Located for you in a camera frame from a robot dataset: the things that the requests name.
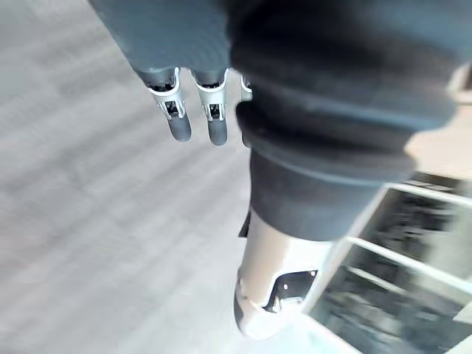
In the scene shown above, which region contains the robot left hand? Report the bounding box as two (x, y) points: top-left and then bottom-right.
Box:
(88, 0), (472, 341)

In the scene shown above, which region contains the white metal frame rack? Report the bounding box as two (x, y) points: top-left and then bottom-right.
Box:
(308, 171), (472, 354)

